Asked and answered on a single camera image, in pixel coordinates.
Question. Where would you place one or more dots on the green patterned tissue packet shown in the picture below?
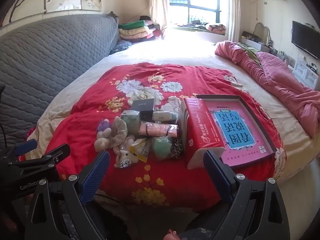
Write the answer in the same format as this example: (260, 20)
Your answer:
(130, 122)

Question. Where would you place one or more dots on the red tissue pack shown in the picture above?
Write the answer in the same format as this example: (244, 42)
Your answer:
(200, 130)

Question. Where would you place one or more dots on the small white plush toy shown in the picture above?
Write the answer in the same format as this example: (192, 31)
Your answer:
(102, 141)

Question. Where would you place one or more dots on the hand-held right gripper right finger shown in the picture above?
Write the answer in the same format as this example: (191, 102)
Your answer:
(217, 177)

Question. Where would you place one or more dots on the white plush bear with crown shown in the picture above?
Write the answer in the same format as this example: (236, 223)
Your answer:
(125, 156)

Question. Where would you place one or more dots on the dark patterned pillow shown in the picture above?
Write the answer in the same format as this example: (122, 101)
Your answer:
(121, 47)

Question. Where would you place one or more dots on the red floral blanket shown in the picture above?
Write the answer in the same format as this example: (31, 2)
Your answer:
(82, 130)

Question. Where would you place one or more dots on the pink quilt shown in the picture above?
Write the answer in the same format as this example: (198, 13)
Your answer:
(277, 80)

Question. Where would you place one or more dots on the beige scrunchie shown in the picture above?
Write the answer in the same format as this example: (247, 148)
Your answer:
(120, 130)

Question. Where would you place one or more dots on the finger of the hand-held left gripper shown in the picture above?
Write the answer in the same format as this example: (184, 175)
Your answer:
(25, 146)
(55, 155)

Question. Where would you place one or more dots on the black flat television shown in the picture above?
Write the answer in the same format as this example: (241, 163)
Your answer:
(305, 38)

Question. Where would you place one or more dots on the cream curtain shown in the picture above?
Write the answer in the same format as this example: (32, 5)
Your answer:
(235, 7)
(158, 5)

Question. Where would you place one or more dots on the white drawer cabinet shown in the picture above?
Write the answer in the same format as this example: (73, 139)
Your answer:
(306, 73)

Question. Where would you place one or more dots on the leopard print scrunchie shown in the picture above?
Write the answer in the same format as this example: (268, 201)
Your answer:
(177, 146)

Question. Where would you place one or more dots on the vanity mirror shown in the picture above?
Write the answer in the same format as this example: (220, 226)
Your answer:
(261, 32)

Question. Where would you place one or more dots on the white bed sheet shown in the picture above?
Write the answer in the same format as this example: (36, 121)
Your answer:
(175, 51)

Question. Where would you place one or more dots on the pink packet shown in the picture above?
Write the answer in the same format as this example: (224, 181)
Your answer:
(156, 128)

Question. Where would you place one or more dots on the dark clothes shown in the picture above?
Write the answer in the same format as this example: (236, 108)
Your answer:
(192, 25)

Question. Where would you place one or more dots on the grey cardboard box tray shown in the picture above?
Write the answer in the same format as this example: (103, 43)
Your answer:
(260, 120)

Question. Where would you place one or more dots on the purple plush toy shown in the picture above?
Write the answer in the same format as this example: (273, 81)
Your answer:
(103, 125)

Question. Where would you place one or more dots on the yellow white snack packet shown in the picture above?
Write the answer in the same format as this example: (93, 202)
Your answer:
(141, 150)

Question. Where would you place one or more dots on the green cloth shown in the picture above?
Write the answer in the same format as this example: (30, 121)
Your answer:
(248, 51)

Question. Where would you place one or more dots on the grey quilted headboard cover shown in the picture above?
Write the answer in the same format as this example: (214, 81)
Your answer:
(45, 62)

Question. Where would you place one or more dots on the patterned cushion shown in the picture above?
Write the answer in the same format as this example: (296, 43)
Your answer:
(216, 28)

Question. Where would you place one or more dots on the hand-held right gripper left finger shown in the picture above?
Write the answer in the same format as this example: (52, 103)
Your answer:
(96, 177)

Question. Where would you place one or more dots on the clear tissue packet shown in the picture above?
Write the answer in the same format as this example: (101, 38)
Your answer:
(165, 116)

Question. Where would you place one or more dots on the pink and blue book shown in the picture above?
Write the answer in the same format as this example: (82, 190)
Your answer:
(237, 132)

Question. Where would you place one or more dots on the green sponge in clear bag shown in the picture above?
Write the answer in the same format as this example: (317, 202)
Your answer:
(161, 148)

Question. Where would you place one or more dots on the stack of folded blankets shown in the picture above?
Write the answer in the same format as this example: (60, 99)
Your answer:
(137, 30)

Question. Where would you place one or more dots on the glossy black box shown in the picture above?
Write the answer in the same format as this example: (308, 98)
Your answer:
(142, 105)

